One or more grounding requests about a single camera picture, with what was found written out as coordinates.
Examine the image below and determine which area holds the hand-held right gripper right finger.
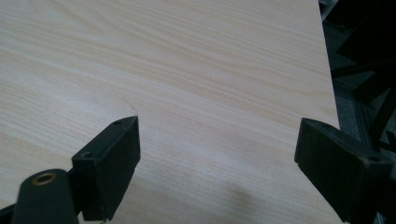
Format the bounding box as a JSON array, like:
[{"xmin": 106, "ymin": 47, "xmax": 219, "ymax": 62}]
[{"xmin": 293, "ymin": 117, "xmax": 394, "ymax": 224}]

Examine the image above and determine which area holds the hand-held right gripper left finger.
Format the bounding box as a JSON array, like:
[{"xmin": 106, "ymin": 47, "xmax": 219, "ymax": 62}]
[{"xmin": 71, "ymin": 115, "xmax": 142, "ymax": 222}]

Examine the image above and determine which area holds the black metal stand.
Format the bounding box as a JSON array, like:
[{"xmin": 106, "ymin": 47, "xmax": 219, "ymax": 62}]
[{"xmin": 323, "ymin": 0, "xmax": 396, "ymax": 153}]

